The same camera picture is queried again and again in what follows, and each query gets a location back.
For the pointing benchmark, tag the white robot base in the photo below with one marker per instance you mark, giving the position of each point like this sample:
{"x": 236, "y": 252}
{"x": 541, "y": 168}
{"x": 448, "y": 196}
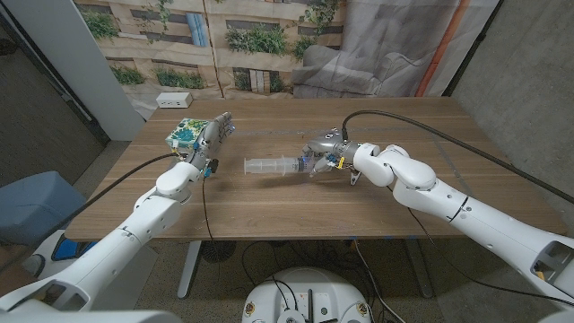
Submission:
{"x": 309, "y": 291}

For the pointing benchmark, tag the white power strip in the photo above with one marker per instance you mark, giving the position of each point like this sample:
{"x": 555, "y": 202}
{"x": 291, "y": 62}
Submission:
{"x": 174, "y": 100}

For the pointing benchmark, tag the grey table leg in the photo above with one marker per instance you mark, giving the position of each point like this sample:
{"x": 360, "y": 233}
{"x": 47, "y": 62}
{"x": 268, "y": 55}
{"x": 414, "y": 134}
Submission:
{"x": 421, "y": 273}

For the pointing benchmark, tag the white table leg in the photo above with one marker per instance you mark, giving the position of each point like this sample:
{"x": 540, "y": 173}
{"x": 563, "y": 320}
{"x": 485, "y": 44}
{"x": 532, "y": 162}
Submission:
{"x": 188, "y": 269}

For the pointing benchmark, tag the white clothespin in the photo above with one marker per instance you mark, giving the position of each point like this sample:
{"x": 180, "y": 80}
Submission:
{"x": 355, "y": 180}

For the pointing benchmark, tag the large clear plastic syringe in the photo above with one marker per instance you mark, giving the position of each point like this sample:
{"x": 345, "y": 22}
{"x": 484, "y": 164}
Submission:
{"x": 269, "y": 165}

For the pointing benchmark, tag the round black floor disc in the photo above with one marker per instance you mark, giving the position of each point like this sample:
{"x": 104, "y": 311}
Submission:
{"x": 218, "y": 252}

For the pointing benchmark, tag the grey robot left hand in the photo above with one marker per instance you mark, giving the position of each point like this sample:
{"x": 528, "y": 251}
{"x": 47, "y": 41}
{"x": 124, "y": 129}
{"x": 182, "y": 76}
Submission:
{"x": 208, "y": 141}

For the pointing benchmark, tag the floral teal tissue box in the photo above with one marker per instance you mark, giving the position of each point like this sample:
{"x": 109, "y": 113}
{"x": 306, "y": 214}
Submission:
{"x": 184, "y": 132}

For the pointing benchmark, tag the white robot torso edge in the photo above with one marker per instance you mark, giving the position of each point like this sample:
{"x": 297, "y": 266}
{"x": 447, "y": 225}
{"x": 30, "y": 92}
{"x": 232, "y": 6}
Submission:
{"x": 89, "y": 317}

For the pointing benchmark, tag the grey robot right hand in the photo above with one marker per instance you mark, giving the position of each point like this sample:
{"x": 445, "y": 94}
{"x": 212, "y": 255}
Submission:
{"x": 329, "y": 145}

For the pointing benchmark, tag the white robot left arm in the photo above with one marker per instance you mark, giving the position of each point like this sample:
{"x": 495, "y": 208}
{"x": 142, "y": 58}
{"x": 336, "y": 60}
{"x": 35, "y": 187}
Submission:
{"x": 125, "y": 238}

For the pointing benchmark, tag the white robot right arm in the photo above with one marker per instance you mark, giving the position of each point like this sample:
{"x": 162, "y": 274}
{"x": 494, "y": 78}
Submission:
{"x": 471, "y": 215}

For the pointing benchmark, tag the printed fabric backdrop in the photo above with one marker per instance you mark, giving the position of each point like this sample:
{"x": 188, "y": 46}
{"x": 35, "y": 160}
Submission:
{"x": 269, "y": 67}

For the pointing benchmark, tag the blue grey upholstered stool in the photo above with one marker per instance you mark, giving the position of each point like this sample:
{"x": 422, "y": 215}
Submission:
{"x": 31, "y": 206}

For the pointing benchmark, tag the white wall pillar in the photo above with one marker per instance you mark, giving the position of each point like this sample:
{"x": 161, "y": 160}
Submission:
{"x": 80, "y": 63}

